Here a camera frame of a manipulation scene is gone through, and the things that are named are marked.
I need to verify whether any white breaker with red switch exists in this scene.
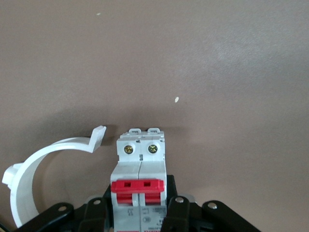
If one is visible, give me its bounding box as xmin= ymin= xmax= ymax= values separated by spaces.
xmin=110 ymin=127 xmax=168 ymax=232

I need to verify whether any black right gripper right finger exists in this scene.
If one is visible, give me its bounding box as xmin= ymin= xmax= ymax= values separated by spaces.
xmin=164 ymin=174 xmax=261 ymax=232

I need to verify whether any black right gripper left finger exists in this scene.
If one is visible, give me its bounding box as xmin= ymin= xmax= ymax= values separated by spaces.
xmin=14 ymin=185 xmax=114 ymax=232

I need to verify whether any white curved pipe clamp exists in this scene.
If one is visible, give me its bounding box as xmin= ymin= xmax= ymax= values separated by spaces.
xmin=1 ymin=125 xmax=107 ymax=229

